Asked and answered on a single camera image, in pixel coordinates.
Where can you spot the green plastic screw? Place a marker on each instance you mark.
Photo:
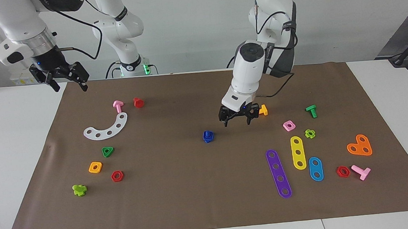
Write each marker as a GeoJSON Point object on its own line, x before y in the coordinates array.
{"type": "Point", "coordinates": [311, 110]}

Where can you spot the blue two-hole strip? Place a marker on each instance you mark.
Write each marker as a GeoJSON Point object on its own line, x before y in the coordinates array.
{"type": "Point", "coordinates": [316, 168]}

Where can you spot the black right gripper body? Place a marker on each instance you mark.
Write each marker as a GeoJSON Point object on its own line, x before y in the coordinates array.
{"type": "Point", "coordinates": [51, 60]}

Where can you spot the blue square plastic nut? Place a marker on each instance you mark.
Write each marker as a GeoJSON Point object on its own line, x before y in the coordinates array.
{"type": "Point", "coordinates": [208, 138]}

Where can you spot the red plastic screw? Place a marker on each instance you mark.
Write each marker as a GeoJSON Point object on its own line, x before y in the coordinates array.
{"type": "Point", "coordinates": [138, 102]}

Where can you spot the brown table mat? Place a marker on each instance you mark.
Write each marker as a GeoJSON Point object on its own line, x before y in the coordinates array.
{"type": "Point", "coordinates": [209, 186]}

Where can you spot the lime flower plastic nut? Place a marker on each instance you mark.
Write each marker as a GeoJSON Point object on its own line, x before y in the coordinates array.
{"type": "Point", "coordinates": [310, 133]}

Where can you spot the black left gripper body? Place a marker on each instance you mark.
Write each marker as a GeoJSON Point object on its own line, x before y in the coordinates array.
{"type": "Point", "coordinates": [239, 110]}

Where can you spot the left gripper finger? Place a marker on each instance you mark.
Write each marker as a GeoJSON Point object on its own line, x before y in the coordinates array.
{"type": "Point", "coordinates": [224, 118]}
{"type": "Point", "coordinates": [252, 113]}

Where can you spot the pink square plastic nut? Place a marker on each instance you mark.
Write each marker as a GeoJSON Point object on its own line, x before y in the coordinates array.
{"type": "Point", "coordinates": [288, 125]}

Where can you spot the orange square plastic nut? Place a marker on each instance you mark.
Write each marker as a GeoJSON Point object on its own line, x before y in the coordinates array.
{"type": "Point", "coordinates": [95, 167]}

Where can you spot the blue triangular plastic screw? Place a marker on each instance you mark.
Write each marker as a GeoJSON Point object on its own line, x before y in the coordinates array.
{"type": "Point", "coordinates": [209, 132]}

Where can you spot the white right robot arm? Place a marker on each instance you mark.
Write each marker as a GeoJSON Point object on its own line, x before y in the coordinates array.
{"type": "Point", "coordinates": [18, 23]}

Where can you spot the white curved perforated strip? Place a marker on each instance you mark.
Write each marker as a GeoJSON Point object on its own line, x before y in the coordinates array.
{"type": "Point", "coordinates": [113, 128]}

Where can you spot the yellow three-hole strip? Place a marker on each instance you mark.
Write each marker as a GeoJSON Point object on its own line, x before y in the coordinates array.
{"type": "Point", "coordinates": [298, 152]}

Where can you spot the white box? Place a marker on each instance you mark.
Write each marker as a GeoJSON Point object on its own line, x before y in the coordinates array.
{"type": "Point", "coordinates": [20, 79]}

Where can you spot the pink plastic screw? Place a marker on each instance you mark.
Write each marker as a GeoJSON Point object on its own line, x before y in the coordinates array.
{"type": "Point", "coordinates": [118, 105]}
{"type": "Point", "coordinates": [361, 171]}

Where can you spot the purple four-hole strip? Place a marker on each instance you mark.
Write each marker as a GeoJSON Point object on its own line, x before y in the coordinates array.
{"type": "Point", "coordinates": [278, 174]}

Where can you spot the lime cross-head plastic screw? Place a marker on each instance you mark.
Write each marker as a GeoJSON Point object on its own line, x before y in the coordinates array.
{"type": "Point", "coordinates": [79, 189]}

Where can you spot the green triangular plastic nut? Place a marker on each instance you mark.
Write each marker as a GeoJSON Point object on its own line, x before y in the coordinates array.
{"type": "Point", "coordinates": [107, 151]}

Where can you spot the orange plastic screw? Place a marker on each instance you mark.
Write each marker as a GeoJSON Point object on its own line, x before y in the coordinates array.
{"type": "Point", "coordinates": [263, 110]}

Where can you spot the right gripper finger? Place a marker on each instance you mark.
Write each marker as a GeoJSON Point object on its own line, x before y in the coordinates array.
{"type": "Point", "coordinates": [81, 73]}
{"type": "Point", "coordinates": [43, 73]}

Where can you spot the orange heart perforated plate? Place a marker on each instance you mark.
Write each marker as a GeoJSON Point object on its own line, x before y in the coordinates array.
{"type": "Point", "coordinates": [360, 146]}

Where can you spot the red hexagonal plastic nut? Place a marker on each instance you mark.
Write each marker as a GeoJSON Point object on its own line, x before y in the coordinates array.
{"type": "Point", "coordinates": [343, 171]}
{"type": "Point", "coordinates": [117, 176]}

